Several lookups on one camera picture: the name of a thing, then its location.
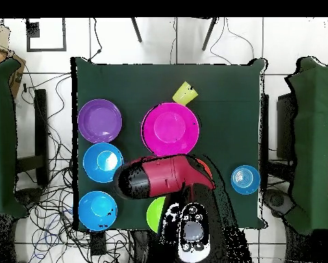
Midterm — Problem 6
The purple bowl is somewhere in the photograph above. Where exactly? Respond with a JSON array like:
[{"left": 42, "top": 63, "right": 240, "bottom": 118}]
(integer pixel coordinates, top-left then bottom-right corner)
[{"left": 77, "top": 99, "right": 123, "bottom": 144}]

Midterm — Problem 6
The black tripod leg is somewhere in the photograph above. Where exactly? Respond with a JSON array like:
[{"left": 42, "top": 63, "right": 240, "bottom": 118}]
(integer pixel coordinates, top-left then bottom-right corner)
[
  {"left": 201, "top": 18, "right": 218, "bottom": 51},
  {"left": 130, "top": 18, "right": 143, "bottom": 43}
]

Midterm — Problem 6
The long black bar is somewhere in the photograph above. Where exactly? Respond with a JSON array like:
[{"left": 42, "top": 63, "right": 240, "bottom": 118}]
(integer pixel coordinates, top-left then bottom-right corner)
[{"left": 34, "top": 88, "right": 49, "bottom": 187}]

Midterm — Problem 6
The dark green tablecloth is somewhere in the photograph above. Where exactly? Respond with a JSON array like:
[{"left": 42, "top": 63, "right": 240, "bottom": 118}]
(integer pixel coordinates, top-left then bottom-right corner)
[{"left": 71, "top": 56, "right": 267, "bottom": 231}]

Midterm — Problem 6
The large blue bowl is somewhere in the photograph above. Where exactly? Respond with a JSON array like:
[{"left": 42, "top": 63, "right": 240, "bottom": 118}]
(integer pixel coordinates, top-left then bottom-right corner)
[
  {"left": 82, "top": 142, "right": 125, "bottom": 184},
  {"left": 77, "top": 190, "right": 118, "bottom": 232}
]

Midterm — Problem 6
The small blue bowl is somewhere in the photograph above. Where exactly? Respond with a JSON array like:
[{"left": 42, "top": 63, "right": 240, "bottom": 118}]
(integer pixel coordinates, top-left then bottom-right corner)
[{"left": 231, "top": 164, "right": 261, "bottom": 195}]

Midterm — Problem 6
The black box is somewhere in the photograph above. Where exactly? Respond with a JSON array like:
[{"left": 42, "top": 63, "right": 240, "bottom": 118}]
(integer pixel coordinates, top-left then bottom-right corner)
[{"left": 275, "top": 92, "right": 296, "bottom": 162}]

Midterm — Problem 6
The large orange-red bowl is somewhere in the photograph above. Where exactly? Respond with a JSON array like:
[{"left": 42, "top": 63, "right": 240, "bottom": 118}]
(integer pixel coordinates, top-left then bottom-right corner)
[{"left": 196, "top": 158, "right": 213, "bottom": 179}]

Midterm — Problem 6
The large pink bowl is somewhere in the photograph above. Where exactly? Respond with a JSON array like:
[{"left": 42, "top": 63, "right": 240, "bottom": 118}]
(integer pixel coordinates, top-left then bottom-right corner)
[{"left": 140, "top": 102, "right": 201, "bottom": 158}]

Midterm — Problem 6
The black stand with knob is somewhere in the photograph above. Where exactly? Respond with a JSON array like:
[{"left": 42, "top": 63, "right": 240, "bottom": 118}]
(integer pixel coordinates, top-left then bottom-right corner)
[{"left": 14, "top": 187, "right": 45, "bottom": 210}]

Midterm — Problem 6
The yellow plastic cup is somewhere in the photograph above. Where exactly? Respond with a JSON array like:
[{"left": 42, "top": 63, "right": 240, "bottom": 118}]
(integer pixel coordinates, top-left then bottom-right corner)
[{"left": 172, "top": 81, "right": 199, "bottom": 106}]

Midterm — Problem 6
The green bowl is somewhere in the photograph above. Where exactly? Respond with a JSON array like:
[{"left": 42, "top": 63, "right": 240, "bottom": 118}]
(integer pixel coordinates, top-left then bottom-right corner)
[{"left": 146, "top": 196, "right": 166, "bottom": 234}]

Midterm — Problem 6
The green covered side table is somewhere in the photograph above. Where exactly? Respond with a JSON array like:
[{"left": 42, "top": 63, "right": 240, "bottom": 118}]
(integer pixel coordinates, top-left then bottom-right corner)
[
  {"left": 0, "top": 58, "right": 27, "bottom": 218},
  {"left": 285, "top": 56, "right": 328, "bottom": 235}
]

